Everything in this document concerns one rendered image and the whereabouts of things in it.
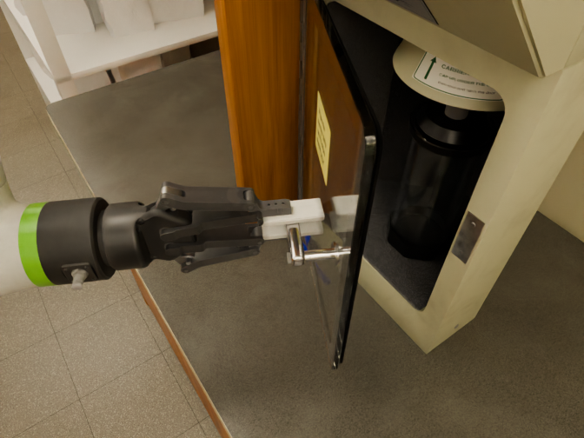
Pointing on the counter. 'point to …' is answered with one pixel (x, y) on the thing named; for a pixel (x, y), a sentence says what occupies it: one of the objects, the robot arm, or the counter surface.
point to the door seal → (368, 195)
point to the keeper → (467, 237)
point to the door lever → (295, 256)
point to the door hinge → (299, 95)
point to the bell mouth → (443, 81)
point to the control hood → (514, 29)
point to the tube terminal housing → (467, 308)
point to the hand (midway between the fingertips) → (291, 218)
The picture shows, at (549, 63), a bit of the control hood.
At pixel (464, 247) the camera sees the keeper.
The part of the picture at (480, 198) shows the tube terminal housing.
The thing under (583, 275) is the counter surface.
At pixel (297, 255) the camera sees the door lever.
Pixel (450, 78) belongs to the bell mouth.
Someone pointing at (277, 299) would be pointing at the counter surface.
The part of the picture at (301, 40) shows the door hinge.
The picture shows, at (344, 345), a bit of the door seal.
